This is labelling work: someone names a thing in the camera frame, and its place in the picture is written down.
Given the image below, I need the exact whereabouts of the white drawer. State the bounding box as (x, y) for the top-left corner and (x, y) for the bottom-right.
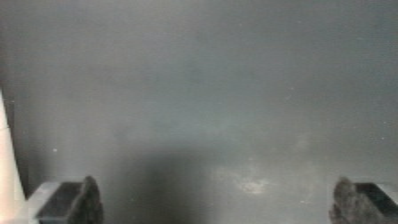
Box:
(0, 90), (24, 224)

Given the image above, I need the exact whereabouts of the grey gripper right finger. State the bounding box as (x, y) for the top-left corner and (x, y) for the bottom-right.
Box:
(328, 177), (398, 224)

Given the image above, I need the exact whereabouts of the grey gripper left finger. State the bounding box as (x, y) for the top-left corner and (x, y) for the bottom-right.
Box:
(33, 176), (104, 224)

